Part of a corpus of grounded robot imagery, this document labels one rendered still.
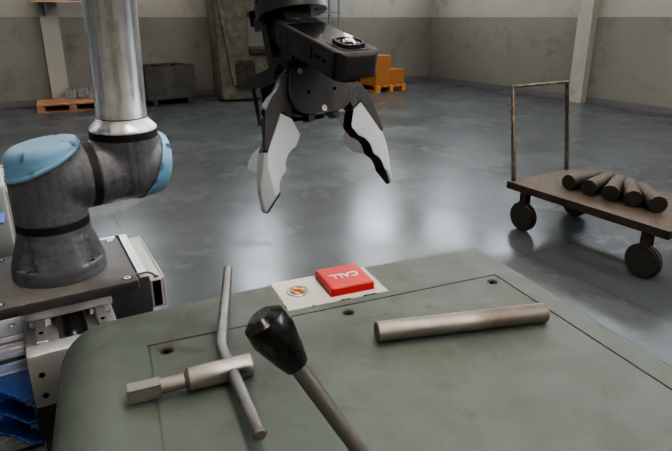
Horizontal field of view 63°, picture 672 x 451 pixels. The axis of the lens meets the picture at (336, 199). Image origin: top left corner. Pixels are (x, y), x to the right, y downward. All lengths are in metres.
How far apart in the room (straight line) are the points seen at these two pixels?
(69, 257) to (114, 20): 0.40
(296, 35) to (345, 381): 0.33
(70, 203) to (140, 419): 0.54
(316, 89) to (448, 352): 0.30
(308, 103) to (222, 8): 10.62
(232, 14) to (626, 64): 7.35
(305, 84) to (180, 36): 11.70
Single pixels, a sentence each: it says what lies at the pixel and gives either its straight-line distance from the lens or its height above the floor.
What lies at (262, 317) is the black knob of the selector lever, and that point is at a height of 1.40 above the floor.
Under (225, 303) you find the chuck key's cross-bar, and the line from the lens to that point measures 0.66.
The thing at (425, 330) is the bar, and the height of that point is 1.27.
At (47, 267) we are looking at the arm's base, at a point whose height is 1.20.
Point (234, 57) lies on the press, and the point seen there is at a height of 0.85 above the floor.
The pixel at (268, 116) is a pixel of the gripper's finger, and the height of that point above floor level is 1.50.
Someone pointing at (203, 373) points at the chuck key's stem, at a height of 1.27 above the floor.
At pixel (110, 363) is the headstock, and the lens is 0.62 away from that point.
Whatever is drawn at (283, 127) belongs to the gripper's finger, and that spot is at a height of 1.49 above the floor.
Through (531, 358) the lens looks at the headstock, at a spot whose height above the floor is 1.25.
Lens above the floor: 1.59
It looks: 18 degrees down
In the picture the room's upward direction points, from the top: straight up
